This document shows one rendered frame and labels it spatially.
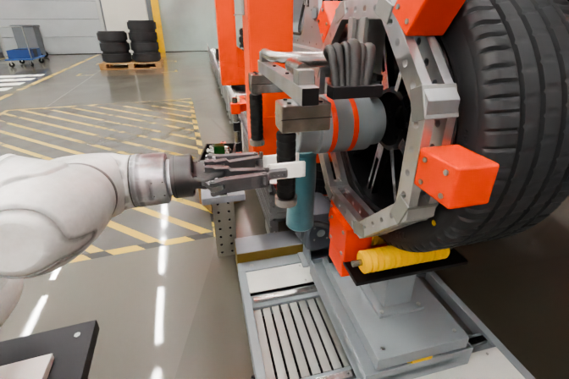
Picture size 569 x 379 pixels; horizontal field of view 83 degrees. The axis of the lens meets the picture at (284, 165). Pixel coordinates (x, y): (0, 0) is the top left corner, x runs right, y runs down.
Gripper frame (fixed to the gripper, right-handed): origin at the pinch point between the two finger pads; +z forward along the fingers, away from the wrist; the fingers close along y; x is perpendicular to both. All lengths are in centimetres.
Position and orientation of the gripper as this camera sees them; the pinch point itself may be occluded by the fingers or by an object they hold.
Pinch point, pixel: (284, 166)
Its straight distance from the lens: 59.9
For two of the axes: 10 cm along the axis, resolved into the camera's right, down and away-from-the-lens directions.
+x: 0.0, -9.1, -4.1
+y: 2.4, 4.0, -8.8
